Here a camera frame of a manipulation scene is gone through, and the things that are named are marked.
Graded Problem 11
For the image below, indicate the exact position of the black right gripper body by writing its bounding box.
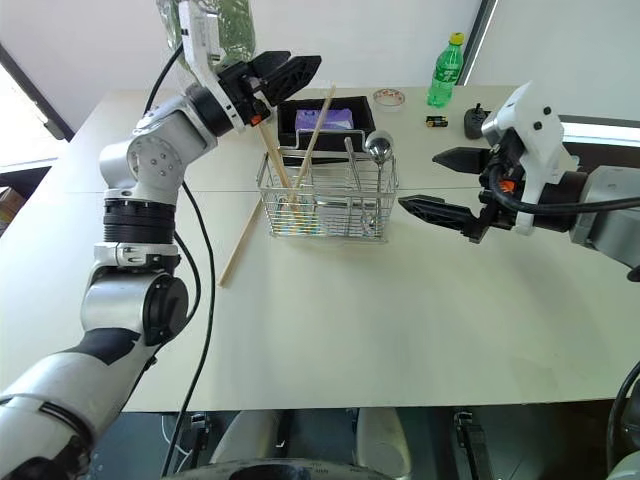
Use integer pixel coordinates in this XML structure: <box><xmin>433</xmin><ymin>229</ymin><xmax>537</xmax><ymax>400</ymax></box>
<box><xmin>468</xmin><ymin>141</ymin><xmax>527</xmax><ymax>245</ymax></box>

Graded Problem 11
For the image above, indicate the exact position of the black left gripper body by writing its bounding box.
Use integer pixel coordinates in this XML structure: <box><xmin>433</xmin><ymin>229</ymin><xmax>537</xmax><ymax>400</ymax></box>
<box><xmin>217</xmin><ymin>61</ymin><xmax>277</xmax><ymax>127</ymax></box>

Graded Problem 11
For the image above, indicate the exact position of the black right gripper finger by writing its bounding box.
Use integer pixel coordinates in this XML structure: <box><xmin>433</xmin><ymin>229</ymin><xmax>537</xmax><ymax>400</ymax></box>
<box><xmin>431</xmin><ymin>146</ymin><xmax>489</xmax><ymax>175</ymax></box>
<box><xmin>397</xmin><ymin>195</ymin><xmax>482</xmax><ymax>237</ymax></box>

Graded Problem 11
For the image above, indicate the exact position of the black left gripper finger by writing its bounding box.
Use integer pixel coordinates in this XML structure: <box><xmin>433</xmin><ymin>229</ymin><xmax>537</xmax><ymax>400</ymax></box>
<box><xmin>249</xmin><ymin>49</ymin><xmax>294</xmax><ymax>86</ymax></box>
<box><xmin>267</xmin><ymin>55</ymin><xmax>322</xmax><ymax>107</ymax></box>

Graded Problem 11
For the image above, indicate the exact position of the metal spoon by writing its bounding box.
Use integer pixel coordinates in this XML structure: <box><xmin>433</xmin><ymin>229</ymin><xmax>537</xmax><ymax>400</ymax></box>
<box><xmin>363</xmin><ymin>129</ymin><xmax>396</xmax><ymax>229</ymax></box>

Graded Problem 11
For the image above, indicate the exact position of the black power adapter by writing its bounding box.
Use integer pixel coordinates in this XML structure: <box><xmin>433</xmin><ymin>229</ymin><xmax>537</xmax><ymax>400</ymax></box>
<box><xmin>463</xmin><ymin>102</ymin><xmax>494</xmax><ymax>139</ymax></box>

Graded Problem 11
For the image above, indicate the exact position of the clear bag with green contents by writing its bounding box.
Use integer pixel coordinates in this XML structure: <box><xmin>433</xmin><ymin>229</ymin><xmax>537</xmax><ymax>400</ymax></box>
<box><xmin>156</xmin><ymin>0</ymin><xmax>259</xmax><ymax>77</ymax></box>

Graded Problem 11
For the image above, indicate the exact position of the purple packet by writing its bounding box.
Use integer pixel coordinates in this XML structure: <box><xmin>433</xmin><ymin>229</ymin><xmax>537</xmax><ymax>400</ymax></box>
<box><xmin>294</xmin><ymin>106</ymin><xmax>356</xmax><ymax>133</ymax></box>

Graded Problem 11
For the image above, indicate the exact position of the wooden chopstick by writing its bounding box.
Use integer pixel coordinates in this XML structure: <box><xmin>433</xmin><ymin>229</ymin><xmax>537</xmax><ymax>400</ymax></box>
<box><xmin>217</xmin><ymin>198</ymin><xmax>263</xmax><ymax>289</ymax></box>
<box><xmin>292</xmin><ymin>83</ymin><xmax>338</xmax><ymax>204</ymax></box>
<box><xmin>256</xmin><ymin>118</ymin><xmax>299</xmax><ymax>207</ymax></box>

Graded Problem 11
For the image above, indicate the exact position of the black rectangular tray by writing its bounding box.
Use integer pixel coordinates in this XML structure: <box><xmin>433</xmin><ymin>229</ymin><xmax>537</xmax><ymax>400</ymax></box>
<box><xmin>276</xmin><ymin>95</ymin><xmax>378</xmax><ymax>154</ymax></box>

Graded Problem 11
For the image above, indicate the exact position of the green plastic soda bottle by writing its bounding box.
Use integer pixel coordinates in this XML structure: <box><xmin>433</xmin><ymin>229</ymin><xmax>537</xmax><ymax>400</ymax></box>
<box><xmin>426</xmin><ymin>32</ymin><xmax>468</xmax><ymax>108</ymax></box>

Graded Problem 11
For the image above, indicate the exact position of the small round tape roll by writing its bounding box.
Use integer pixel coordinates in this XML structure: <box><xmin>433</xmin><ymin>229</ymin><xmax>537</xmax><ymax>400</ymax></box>
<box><xmin>373</xmin><ymin>88</ymin><xmax>405</xmax><ymax>109</ymax></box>

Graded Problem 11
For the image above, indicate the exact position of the flat metal cutlery piece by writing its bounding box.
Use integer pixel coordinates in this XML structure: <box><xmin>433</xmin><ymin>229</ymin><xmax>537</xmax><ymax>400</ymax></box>
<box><xmin>344</xmin><ymin>137</ymin><xmax>374</xmax><ymax>226</ymax></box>

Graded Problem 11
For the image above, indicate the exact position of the white rounded shell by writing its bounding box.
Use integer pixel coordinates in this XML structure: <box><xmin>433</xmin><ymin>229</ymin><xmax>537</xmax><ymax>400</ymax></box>
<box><xmin>208</xmin><ymin>408</ymin><xmax>282</xmax><ymax>466</ymax></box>
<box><xmin>353</xmin><ymin>406</ymin><xmax>412</xmax><ymax>477</ymax></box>

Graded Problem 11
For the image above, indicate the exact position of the brown cardboard box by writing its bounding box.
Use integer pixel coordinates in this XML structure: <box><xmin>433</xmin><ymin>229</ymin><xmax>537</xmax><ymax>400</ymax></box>
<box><xmin>0</xmin><ymin>186</ymin><xmax>25</xmax><ymax>227</ymax></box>

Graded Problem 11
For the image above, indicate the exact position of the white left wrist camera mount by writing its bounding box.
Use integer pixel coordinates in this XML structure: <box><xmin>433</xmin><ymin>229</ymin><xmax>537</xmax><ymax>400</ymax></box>
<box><xmin>178</xmin><ymin>0</ymin><xmax>248</xmax><ymax>135</ymax></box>

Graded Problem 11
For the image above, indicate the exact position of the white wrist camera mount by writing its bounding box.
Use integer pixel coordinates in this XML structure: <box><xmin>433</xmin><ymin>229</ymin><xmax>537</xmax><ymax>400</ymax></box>
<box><xmin>479</xmin><ymin>81</ymin><xmax>577</xmax><ymax>237</ymax></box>
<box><xmin>178</xmin><ymin>0</ymin><xmax>248</xmax><ymax>135</ymax></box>

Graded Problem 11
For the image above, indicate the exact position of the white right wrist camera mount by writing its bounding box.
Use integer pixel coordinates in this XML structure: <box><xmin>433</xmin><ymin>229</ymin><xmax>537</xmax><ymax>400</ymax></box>
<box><xmin>479</xmin><ymin>81</ymin><xmax>577</xmax><ymax>237</ymax></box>

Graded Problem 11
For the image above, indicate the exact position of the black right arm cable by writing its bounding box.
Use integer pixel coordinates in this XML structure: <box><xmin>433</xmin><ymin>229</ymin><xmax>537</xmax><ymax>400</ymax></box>
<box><xmin>488</xmin><ymin>161</ymin><xmax>640</xmax><ymax>217</ymax></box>

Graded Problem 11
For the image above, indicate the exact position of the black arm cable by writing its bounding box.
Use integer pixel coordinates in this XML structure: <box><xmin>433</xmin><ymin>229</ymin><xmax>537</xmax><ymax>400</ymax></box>
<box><xmin>488</xmin><ymin>161</ymin><xmax>640</xmax><ymax>217</ymax></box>
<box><xmin>143</xmin><ymin>41</ymin><xmax>217</xmax><ymax>479</ymax></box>

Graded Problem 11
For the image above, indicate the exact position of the silver wire basket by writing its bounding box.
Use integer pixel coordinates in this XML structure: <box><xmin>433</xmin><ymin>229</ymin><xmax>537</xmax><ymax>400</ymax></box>
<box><xmin>255</xmin><ymin>128</ymin><xmax>400</xmax><ymax>242</ymax></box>

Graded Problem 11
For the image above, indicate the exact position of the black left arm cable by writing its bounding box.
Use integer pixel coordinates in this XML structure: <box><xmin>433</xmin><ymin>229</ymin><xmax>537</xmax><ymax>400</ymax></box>
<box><xmin>143</xmin><ymin>41</ymin><xmax>217</xmax><ymax>479</ymax></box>

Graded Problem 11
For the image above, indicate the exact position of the black cable loop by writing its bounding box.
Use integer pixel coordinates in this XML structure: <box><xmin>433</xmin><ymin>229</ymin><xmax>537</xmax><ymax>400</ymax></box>
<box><xmin>606</xmin><ymin>359</ymin><xmax>640</xmax><ymax>470</ymax></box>

